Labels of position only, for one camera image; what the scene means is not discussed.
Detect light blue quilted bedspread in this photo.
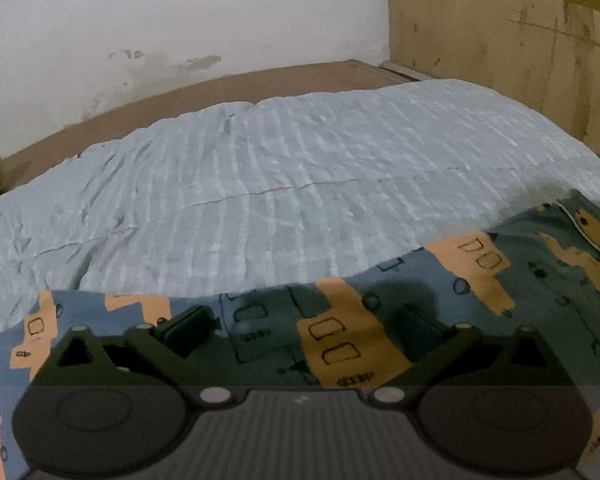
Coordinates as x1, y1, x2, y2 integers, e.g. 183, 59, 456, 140
0, 79, 600, 333

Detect blue orange patterned pants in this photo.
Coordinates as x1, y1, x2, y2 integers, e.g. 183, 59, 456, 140
0, 191, 600, 479

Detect brown wooden bed frame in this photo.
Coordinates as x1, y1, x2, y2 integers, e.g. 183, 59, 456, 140
1, 60, 422, 193

